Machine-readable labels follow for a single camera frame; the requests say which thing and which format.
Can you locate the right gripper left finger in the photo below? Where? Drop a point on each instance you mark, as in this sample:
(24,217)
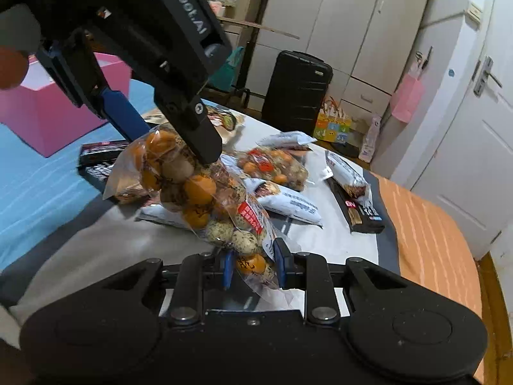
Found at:
(190,280)

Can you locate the silver door handle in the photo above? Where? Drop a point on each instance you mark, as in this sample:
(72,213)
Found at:
(484,76)

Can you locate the white wardrobe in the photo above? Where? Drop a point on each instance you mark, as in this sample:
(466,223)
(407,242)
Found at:
(366,42)

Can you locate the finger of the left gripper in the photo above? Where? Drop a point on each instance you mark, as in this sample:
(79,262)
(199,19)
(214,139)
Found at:
(74,68)
(190,119)

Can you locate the pink paper bag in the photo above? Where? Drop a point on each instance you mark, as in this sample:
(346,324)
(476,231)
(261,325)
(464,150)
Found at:
(406,98)

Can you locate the black suitcase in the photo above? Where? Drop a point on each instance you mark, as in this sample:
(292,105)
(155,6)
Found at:
(297,89)

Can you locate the left hand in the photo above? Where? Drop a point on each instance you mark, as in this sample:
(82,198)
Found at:
(14,66)

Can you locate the instant noodle packet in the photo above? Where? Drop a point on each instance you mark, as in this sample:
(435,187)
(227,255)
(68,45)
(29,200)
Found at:
(228,124)

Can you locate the pink storage box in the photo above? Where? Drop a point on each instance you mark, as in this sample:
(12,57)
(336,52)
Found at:
(42,116)

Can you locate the colourful gift bag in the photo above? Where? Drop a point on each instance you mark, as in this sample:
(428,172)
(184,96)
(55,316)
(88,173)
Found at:
(332,123)

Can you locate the white brown snack packet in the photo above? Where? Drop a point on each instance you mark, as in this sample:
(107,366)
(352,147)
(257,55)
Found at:
(349,179)

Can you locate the white pink pouch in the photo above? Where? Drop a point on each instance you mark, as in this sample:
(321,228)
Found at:
(368,146)

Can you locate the clear bag of quail eggs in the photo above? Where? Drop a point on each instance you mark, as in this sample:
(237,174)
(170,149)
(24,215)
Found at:
(210,200)

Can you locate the white door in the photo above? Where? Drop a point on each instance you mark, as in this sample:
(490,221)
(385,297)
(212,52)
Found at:
(470,176)

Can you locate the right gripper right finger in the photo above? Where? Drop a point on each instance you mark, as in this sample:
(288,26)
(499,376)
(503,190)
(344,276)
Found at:
(311,274)

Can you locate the white snack packet upper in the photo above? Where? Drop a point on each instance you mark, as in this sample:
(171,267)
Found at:
(289,140)

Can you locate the black snack packets left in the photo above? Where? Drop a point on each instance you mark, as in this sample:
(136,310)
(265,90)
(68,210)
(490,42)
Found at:
(96,160)

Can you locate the black snack bar packet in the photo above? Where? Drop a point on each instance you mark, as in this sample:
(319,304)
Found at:
(360,218)

